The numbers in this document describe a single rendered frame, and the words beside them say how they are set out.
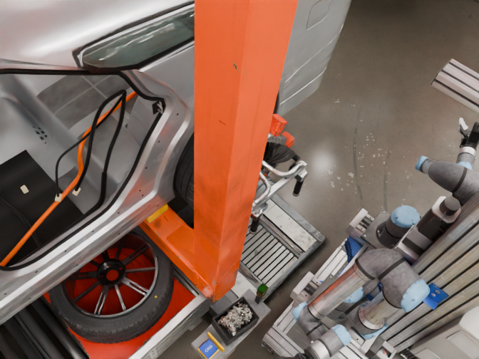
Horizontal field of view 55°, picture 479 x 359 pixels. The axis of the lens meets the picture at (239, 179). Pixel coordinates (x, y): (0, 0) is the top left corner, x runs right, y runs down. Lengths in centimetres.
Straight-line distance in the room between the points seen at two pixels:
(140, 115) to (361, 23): 315
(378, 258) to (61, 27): 129
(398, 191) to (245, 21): 291
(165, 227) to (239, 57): 160
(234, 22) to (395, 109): 335
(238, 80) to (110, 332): 173
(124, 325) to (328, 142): 217
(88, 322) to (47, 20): 152
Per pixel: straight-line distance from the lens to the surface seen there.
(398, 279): 168
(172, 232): 246
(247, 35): 96
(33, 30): 157
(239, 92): 108
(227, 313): 247
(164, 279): 255
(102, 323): 252
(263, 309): 258
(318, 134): 382
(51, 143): 272
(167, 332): 259
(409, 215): 232
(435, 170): 204
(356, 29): 488
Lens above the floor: 289
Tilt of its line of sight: 57 degrees down
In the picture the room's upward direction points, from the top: 9 degrees clockwise
